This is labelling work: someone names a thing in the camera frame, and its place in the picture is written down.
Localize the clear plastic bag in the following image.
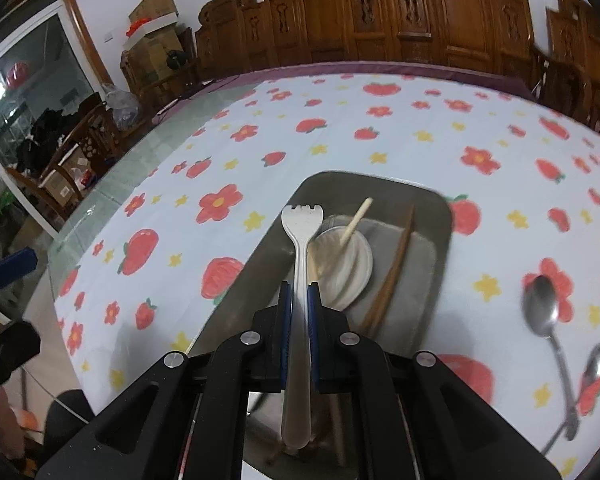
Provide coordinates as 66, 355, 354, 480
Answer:
102, 84, 142, 133

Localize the brown wooden chopstick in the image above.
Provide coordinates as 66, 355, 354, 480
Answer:
360, 230, 412, 334
380, 203, 417, 311

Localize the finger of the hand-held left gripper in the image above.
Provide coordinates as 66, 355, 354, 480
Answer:
0, 247, 37, 301

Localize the person's left hand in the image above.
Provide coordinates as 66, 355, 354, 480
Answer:
0, 394, 25, 461

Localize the white cable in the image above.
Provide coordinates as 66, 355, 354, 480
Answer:
22, 364, 92, 423

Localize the pile of dark clothes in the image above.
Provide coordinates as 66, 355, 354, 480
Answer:
17, 92, 103, 176

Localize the white plastic spork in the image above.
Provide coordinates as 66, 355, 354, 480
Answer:
280, 204, 324, 453

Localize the floral strawberry tablecloth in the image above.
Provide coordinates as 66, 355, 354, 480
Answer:
50, 72, 600, 480

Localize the stack of cardboard boxes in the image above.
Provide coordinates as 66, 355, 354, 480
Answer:
120, 0, 198, 96

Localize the large metal spoon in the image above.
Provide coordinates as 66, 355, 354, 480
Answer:
522, 275, 581, 442

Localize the small metal spoon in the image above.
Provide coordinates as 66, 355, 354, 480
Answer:
540, 340, 600, 456

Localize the dark round object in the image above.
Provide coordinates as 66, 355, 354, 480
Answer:
45, 389, 97, 461

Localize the wooden framed glass door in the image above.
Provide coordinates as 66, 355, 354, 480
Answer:
0, 0, 115, 233

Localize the wooden chair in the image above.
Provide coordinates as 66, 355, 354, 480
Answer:
5, 102, 131, 221

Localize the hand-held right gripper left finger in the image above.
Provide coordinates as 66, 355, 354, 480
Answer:
35, 282, 294, 480

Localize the light wooden chopstick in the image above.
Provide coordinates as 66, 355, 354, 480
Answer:
340, 198, 375, 248

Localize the carved wooden armchair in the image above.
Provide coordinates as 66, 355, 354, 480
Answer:
532, 0, 600, 137

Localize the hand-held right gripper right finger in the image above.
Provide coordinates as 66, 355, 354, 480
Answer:
307, 282, 561, 480

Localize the white round spoon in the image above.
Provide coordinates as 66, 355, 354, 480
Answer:
314, 226, 375, 311

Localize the carved wooden bench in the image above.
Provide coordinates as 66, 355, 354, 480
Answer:
194, 0, 537, 86

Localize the red lantern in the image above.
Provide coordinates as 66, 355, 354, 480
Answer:
5, 61, 30, 90

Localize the metal tray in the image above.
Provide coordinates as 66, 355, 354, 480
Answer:
187, 171, 454, 480

